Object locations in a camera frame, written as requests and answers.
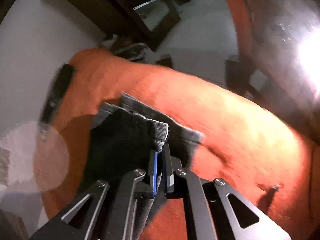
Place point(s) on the orange blanket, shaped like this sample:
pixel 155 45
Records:
pixel 225 117

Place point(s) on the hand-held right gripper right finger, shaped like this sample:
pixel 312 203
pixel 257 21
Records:
pixel 168 177

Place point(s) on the dark wooden chair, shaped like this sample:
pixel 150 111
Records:
pixel 240 75

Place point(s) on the dark wooden wardrobe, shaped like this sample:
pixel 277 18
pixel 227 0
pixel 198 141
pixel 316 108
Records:
pixel 117 7

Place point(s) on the dark sandal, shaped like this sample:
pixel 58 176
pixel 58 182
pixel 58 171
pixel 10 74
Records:
pixel 127 50

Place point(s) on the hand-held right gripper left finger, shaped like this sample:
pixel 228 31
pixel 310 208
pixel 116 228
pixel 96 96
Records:
pixel 155 172

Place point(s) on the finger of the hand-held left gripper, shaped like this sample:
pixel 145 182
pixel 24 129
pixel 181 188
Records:
pixel 56 95

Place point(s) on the dark grey jeans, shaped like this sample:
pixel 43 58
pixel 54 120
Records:
pixel 120 142

